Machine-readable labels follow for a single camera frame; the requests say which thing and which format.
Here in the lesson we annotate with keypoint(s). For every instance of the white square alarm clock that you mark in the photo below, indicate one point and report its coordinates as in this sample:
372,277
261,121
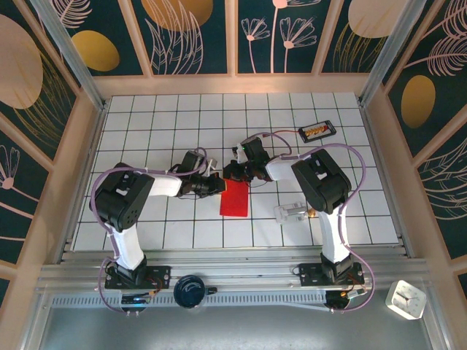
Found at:
405,299

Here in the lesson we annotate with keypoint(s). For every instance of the dark blue mug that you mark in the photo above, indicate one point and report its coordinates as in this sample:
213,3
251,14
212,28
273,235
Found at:
189,291

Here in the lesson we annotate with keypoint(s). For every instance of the small brass fitting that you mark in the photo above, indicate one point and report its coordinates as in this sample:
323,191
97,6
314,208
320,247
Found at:
311,212

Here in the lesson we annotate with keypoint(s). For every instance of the black battery holder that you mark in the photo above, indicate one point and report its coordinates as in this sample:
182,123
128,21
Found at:
316,132

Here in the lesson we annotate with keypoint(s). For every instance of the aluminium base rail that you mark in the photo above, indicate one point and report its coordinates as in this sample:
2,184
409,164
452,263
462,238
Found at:
237,271

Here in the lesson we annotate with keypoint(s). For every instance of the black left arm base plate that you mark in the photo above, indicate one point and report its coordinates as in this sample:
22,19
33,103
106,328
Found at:
162,273

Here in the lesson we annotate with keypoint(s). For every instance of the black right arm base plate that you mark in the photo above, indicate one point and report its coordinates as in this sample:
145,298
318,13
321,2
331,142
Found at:
308,271

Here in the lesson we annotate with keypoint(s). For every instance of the aluminium corner post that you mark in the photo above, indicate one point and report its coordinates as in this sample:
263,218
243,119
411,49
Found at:
386,47
73,58

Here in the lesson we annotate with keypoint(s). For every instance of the black controller board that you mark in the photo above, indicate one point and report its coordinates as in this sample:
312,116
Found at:
350,294
135,299

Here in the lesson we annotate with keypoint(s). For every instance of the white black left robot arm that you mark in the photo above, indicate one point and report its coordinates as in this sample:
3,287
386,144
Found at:
120,197

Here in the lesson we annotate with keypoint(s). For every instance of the aluminium side rail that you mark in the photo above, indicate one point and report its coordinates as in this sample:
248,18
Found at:
375,146
94,146

